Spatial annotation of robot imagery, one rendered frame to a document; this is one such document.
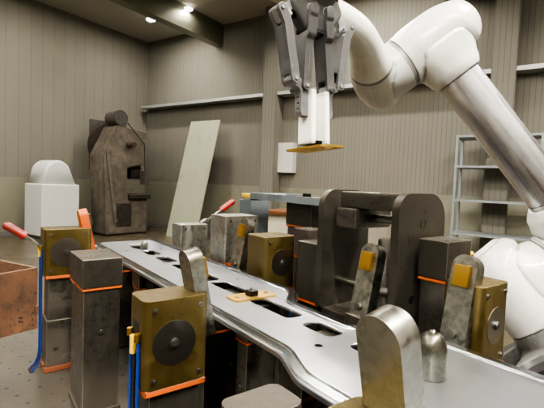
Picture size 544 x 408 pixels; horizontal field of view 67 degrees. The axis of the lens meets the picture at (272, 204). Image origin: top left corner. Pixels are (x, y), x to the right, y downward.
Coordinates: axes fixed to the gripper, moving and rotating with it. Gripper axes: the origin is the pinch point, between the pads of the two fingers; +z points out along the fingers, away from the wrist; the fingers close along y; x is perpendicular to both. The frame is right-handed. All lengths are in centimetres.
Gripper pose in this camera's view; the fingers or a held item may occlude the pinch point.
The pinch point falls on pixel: (313, 118)
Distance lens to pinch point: 56.4
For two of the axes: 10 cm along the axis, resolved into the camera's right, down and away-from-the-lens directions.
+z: 0.0, 10.0, 0.3
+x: 5.4, 0.2, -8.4
